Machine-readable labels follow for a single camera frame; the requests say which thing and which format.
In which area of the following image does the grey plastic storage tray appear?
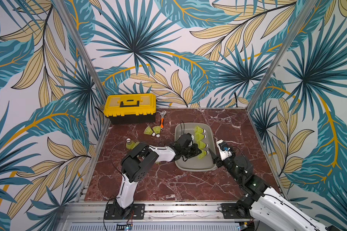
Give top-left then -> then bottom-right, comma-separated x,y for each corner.
174,122 -> 217,172

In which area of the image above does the yellow-green shuttlecock three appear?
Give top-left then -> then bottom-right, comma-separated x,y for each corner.
197,141 -> 208,149

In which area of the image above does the yellow-green shuttlecock six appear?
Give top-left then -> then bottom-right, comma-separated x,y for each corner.
197,150 -> 208,159

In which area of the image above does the aluminium front rail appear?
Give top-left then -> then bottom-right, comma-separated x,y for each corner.
56,201 -> 271,231

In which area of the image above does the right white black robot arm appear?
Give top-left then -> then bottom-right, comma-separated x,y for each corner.
209,143 -> 339,231

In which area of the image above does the yellow-green shuttlecock eight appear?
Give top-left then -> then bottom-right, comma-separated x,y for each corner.
126,138 -> 139,150

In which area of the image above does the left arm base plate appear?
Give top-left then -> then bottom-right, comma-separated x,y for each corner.
104,203 -> 145,220

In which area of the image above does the yellow-green shuttlecock five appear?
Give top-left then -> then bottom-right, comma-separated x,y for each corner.
152,126 -> 161,138

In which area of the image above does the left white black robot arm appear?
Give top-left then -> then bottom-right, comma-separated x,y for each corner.
113,133 -> 202,218

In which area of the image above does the yellow-green shuttlecock two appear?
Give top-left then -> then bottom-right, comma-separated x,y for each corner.
194,126 -> 206,134

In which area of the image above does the yellow black toolbox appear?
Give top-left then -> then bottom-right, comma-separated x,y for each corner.
103,93 -> 157,125

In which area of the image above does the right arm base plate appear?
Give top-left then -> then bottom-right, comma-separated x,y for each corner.
218,203 -> 251,219

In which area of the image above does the right aluminium frame post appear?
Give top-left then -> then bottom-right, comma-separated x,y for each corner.
246,0 -> 317,114

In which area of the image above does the yellow-green shuttlecock four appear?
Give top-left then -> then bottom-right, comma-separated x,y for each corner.
144,126 -> 156,136

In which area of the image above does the left aluminium frame post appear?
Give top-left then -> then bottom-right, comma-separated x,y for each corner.
54,0 -> 107,103

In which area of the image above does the aluminium frame post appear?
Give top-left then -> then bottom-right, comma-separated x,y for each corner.
54,0 -> 107,103
246,0 -> 317,114

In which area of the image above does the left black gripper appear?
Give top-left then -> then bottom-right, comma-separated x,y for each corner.
182,143 -> 203,159

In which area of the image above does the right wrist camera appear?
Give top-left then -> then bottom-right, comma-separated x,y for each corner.
216,140 -> 234,161

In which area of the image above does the yellow-green shuttlecock one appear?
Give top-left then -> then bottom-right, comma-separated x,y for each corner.
194,133 -> 206,141

